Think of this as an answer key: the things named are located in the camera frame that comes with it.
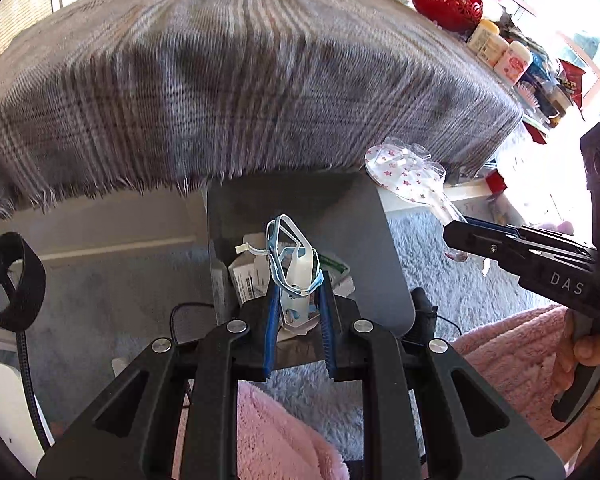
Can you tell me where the person's right hand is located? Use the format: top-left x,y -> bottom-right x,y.
552,323 -> 600,464

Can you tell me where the black velcro strap loop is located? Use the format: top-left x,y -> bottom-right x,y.
0,231 -> 48,334

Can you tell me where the green white wet-wipe packet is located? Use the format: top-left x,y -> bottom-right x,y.
318,254 -> 355,298

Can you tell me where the yellow-capped white bottle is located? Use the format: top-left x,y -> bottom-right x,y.
467,20 -> 500,54

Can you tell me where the star-patterned plastic wrapper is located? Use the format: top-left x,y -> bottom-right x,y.
363,135 -> 470,264

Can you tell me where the small white lotion bottle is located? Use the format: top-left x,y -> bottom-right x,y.
477,34 -> 509,67

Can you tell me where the blue white torn packaging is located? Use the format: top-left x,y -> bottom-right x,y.
260,214 -> 324,334

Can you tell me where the red snack bag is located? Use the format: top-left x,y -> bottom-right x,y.
559,60 -> 585,110

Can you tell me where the pink-labelled white bottle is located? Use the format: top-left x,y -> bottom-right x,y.
494,41 -> 533,86

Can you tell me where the grey plaid tablecloth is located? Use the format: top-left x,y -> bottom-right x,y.
0,0 -> 522,216

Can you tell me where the pink fuzzy clothing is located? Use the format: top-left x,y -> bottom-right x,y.
179,303 -> 596,480

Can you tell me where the black trash bin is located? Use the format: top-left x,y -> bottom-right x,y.
207,174 -> 415,370

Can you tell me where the small white torn carton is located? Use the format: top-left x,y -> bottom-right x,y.
228,233 -> 270,306

